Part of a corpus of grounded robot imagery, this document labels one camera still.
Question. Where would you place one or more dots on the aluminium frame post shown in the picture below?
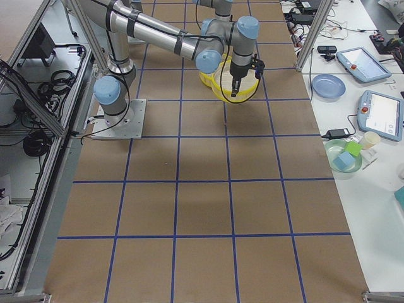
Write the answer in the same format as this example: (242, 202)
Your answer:
(318, 22)

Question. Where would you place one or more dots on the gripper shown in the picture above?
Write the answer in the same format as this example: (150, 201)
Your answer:
(238, 71)

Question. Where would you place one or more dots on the teach pendant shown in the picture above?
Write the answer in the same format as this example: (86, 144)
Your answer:
(382, 114)
(362, 65)

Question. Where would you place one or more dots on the teach pendant near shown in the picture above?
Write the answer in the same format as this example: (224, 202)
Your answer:
(382, 114)

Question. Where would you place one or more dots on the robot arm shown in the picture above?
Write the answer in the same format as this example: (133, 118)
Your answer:
(110, 90)
(205, 49)

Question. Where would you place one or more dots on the green bowl with blocks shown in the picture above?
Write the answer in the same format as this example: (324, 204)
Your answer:
(335, 147)

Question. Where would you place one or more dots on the paper cup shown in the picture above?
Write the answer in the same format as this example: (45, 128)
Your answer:
(370, 139)

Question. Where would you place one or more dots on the blue foam block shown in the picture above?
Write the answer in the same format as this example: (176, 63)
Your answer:
(344, 161)

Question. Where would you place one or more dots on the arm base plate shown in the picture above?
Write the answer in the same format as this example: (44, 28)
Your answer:
(121, 127)

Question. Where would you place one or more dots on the black power adapter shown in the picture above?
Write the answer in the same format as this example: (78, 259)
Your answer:
(340, 133)

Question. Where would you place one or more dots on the blue plate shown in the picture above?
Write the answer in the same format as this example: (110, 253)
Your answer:
(328, 86)

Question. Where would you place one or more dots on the teach pendant far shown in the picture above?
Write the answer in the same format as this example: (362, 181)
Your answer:
(362, 65)

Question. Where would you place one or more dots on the green foam block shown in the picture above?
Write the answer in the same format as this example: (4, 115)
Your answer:
(353, 148)

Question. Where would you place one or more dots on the yellow steamer bottom layer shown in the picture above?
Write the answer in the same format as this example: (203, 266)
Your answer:
(209, 79)

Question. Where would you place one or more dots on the white crumpled cloth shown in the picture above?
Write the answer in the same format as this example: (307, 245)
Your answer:
(11, 215)

